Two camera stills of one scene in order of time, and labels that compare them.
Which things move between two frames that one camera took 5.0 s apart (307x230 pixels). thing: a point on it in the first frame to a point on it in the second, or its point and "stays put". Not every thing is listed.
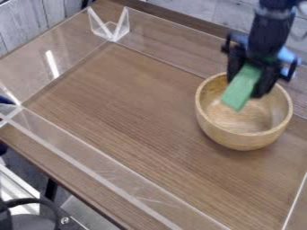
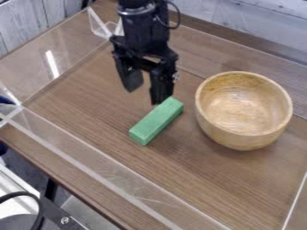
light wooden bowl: x=252 y=128 stays put
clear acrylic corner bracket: x=111 y=30 stays put
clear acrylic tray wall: x=91 y=176 stays put
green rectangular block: x=239 y=89 to x=161 y=117
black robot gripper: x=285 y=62 to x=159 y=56
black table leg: x=53 y=190 stays put
